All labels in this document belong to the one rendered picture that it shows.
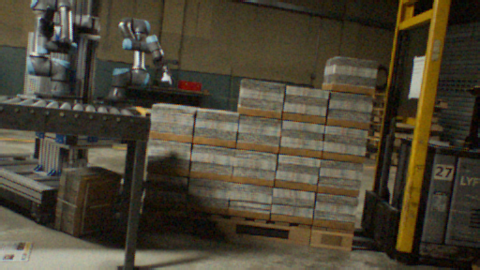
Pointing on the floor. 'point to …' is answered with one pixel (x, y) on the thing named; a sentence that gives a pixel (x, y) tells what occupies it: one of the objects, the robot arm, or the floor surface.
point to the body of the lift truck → (445, 202)
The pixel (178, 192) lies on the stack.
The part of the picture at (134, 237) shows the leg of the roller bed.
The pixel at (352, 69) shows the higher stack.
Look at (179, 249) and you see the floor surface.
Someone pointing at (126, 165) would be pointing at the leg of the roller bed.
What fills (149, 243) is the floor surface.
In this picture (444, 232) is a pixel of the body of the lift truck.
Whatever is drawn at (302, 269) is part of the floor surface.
